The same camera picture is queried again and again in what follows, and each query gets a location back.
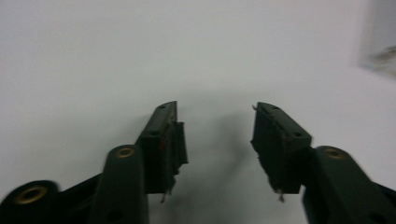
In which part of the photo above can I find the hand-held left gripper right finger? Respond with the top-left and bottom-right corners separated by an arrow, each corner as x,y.
250,102 -> 396,224

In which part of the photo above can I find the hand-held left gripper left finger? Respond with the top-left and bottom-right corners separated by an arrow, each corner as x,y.
88,101 -> 190,224

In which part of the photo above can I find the clear acrylic photo frame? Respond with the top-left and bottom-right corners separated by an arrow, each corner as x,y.
357,0 -> 396,78

